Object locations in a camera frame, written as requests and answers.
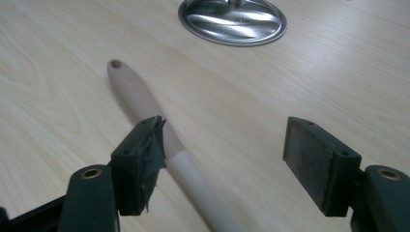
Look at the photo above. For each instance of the round metal lid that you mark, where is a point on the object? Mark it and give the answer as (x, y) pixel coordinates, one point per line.
(232, 22)

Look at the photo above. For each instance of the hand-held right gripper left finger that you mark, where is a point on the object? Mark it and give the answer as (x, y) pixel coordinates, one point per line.
(133, 167)

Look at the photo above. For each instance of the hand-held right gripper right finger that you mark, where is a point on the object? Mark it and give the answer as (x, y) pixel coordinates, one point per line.
(325, 167)

